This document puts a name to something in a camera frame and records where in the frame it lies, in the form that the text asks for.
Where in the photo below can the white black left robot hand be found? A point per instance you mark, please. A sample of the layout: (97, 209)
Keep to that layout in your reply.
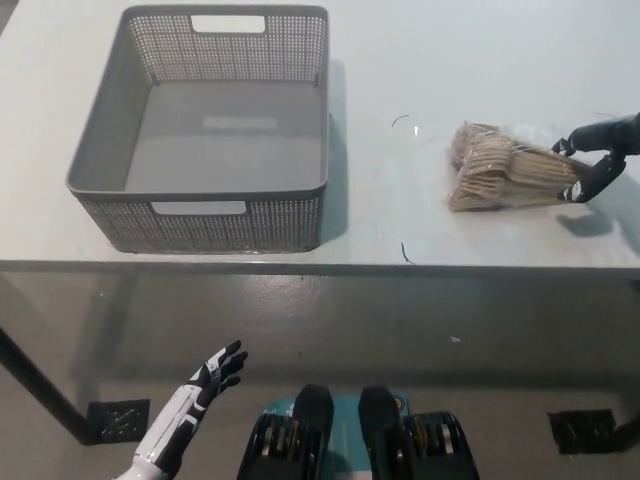
(200, 395)

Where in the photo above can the grey perforated plastic basket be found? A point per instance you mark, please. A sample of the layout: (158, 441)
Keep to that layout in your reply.
(200, 220)

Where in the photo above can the black robot feet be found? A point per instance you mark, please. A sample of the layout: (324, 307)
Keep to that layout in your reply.
(395, 435)

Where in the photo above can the black table leg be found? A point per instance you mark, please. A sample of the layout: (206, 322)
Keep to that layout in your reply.
(629, 430)
(35, 372)

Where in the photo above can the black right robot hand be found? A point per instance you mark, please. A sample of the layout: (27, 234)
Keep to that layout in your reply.
(607, 132)

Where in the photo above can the black ribbed robot body block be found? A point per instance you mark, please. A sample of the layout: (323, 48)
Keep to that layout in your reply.
(300, 430)

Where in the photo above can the black table foot plate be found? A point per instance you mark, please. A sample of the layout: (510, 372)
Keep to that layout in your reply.
(580, 431)
(120, 420)

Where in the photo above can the clear bag of wooden cutlery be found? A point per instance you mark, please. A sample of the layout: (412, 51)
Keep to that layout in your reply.
(505, 170)

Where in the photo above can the thin black thread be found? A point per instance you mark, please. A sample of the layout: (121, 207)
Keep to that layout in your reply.
(406, 255)
(400, 119)

